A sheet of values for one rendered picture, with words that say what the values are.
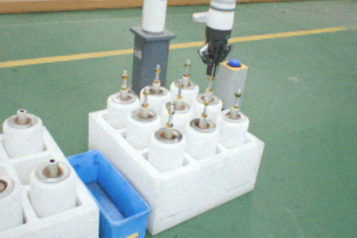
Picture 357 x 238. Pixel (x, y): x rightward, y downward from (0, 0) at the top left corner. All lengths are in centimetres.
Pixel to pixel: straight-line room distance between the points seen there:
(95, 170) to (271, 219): 54
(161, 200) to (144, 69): 76
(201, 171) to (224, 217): 19
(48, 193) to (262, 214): 65
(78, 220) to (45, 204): 8
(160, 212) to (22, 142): 40
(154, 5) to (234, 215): 86
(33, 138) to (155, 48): 75
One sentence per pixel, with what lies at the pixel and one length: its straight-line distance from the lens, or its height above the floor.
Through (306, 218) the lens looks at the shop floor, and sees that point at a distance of 131.
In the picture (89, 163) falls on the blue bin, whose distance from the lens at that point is 124.
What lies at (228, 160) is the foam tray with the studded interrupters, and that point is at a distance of 116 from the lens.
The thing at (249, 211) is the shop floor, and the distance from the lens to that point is 127.
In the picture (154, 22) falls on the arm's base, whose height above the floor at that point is 35.
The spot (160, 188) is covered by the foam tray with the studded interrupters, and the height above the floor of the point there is 16.
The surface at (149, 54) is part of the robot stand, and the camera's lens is 167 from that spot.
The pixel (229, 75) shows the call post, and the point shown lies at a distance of 138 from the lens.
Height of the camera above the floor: 81
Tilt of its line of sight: 27 degrees down
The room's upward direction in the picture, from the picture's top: 7 degrees clockwise
